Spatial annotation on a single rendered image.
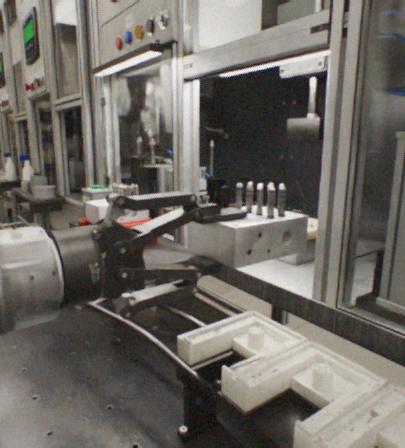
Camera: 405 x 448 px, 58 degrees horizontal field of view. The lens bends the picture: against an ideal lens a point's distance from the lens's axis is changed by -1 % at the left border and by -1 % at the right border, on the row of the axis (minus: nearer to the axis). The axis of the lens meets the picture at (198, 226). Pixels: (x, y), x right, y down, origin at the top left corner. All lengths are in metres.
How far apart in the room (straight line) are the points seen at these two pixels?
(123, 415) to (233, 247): 0.43
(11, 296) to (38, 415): 0.48
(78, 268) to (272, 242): 0.23
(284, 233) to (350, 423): 0.22
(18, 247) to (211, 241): 0.22
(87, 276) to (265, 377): 0.25
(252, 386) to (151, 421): 0.30
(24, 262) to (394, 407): 0.40
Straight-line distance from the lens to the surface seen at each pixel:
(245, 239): 0.42
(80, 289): 0.35
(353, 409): 0.46
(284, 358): 0.52
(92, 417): 0.75
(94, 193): 1.03
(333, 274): 0.59
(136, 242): 0.38
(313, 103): 0.85
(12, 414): 0.81
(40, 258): 0.33
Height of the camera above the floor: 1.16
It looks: 13 degrees down
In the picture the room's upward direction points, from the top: straight up
